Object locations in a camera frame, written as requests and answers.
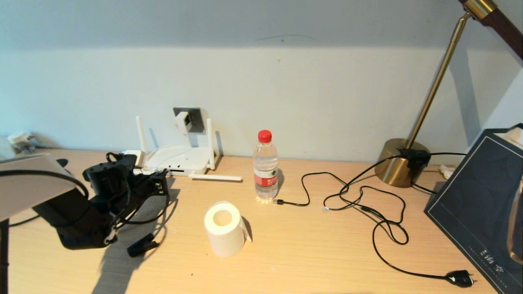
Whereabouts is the white power adapter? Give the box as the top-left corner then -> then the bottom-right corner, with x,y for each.
175,111 -> 192,135

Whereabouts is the white router with antennas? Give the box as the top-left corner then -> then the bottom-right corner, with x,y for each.
134,116 -> 243,182

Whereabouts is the black plastic clip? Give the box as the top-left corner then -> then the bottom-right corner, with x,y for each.
127,233 -> 160,258

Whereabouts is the white toilet paper roll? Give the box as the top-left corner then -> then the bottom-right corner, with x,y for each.
203,200 -> 253,258

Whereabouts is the water bottle red cap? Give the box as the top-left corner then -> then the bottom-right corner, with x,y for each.
253,130 -> 279,204

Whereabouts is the brass desk lamp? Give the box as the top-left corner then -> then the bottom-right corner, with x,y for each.
374,0 -> 523,188

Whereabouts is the black adapter on lamp base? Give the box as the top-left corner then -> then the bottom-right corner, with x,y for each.
396,148 -> 432,172

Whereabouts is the dark blue gift bag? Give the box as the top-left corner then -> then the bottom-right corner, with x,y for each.
424,124 -> 523,294

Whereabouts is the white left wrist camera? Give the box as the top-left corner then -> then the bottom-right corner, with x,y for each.
124,149 -> 146,168

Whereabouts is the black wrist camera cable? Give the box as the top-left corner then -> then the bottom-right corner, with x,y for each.
0,151 -> 171,225

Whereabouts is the grey wall socket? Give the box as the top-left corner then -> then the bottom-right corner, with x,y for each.
173,107 -> 206,134

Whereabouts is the black lamp power cable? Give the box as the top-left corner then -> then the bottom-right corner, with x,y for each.
323,174 -> 478,288

